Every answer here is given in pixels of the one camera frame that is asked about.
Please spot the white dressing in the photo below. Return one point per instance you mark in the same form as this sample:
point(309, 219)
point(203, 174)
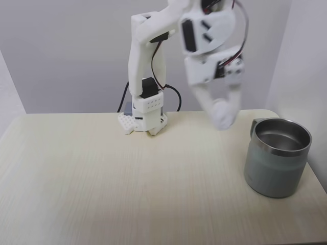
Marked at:
point(222, 116)

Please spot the grey table clamp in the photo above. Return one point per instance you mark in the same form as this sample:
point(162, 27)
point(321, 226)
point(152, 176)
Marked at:
point(127, 108)

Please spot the green steel-lined mug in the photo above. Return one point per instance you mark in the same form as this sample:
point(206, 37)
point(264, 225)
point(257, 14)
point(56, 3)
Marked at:
point(273, 168)

